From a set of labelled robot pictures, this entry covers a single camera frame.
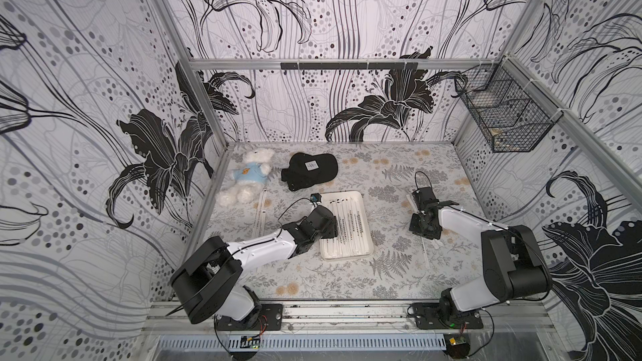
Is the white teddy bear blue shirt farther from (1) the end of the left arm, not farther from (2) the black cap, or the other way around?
(1) the end of the left arm

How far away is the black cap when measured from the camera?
3.39 feet

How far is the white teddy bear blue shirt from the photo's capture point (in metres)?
0.91

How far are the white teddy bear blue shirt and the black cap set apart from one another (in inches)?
3.4
